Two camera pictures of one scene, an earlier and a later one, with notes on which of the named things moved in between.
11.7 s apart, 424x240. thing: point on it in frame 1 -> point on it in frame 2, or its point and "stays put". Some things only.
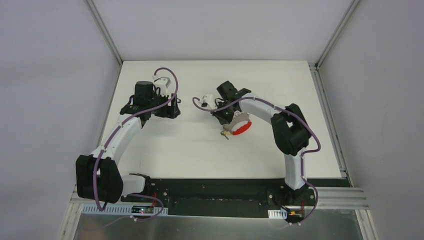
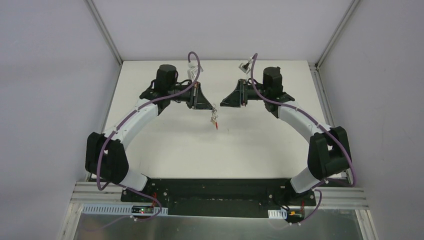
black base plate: x=231 y=198 stays put
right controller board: x=294 y=215 stays put
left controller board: x=142 y=210 stays put
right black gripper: x=222 y=117 -> x=244 y=93
